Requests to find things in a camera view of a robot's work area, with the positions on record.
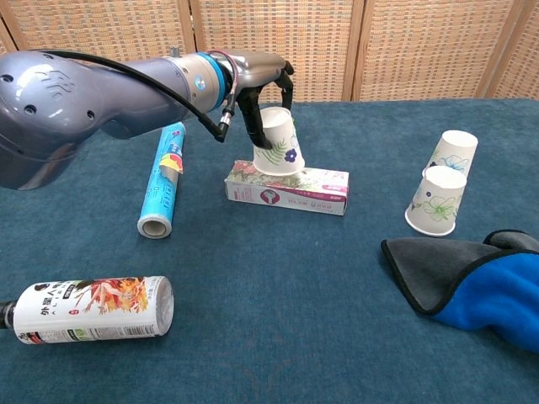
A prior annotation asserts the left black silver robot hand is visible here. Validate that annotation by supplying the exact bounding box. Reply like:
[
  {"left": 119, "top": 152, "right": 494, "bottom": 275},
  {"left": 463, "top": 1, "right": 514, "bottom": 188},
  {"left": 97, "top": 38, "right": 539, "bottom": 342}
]
[{"left": 227, "top": 50, "right": 296, "bottom": 151}]

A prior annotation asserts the paper cup with purple flower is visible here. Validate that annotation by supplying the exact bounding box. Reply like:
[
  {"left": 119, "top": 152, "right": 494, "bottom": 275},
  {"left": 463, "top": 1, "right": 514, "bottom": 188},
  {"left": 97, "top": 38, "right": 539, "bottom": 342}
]
[{"left": 252, "top": 106, "right": 306, "bottom": 177}]

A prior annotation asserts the paper cup with blue flower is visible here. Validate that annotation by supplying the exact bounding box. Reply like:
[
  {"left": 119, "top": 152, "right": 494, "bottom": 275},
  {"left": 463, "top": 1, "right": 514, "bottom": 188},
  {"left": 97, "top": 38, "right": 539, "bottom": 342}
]
[{"left": 423, "top": 130, "right": 479, "bottom": 178}]

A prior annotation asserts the paper cup with green flower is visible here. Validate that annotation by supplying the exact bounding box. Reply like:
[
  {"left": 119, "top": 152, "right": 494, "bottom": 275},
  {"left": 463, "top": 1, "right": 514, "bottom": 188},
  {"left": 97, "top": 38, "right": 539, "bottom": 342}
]
[{"left": 404, "top": 165, "right": 468, "bottom": 237}]

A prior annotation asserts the woven wicker folding screen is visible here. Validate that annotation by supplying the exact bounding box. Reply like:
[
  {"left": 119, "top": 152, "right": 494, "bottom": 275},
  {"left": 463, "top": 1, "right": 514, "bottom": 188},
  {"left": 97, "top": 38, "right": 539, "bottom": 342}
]
[{"left": 0, "top": 0, "right": 539, "bottom": 113}]

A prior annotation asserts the floral cardboard box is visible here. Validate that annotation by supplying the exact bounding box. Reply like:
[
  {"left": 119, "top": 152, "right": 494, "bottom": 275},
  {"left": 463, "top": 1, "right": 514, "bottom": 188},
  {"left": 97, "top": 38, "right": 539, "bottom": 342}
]
[{"left": 224, "top": 159, "right": 350, "bottom": 216}]

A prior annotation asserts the blue cling wrap roll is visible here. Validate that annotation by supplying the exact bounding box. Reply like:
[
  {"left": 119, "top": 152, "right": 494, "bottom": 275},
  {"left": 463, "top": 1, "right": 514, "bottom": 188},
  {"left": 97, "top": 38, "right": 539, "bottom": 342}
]
[{"left": 136, "top": 121, "right": 188, "bottom": 240}]

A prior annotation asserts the teal felt table cover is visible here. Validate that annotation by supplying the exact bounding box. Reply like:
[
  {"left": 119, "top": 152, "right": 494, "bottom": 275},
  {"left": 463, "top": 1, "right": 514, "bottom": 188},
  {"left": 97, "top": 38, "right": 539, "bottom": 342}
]
[{"left": 0, "top": 98, "right": 539, "bottom": 404}]

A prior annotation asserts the white printed drink bottle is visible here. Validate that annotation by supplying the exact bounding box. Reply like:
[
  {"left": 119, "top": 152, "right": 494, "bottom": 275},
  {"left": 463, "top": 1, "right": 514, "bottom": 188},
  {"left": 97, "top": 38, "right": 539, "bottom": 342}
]
[{"left": 0, "top": 275, "right": 175, "bottom": 345}]

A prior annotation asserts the blue and grey cloth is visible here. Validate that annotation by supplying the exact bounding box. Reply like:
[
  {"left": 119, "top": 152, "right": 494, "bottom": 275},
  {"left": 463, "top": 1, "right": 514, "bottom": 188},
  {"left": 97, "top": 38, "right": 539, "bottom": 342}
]
[{"left": 381, "top": 229, "right": 539, "bottom": 354}]

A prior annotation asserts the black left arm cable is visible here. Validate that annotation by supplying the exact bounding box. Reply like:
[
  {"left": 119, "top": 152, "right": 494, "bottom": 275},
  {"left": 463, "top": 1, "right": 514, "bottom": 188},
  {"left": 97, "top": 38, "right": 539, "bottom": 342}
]
[{"left": 40, "top": 49, "right": 237, "bottom": 144}]

